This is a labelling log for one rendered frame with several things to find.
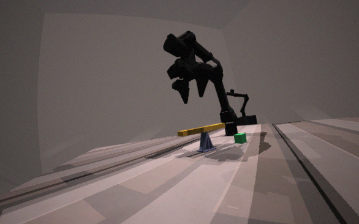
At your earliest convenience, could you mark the green cube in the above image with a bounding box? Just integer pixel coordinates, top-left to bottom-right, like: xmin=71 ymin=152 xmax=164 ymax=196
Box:
xmin=234 ymin=133 xmax=247 ymax=144

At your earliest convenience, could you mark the yellow bar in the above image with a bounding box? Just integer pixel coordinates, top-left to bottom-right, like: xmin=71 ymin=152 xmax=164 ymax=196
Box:
xmin=178 ymin=123 xmax=225 ymax=136

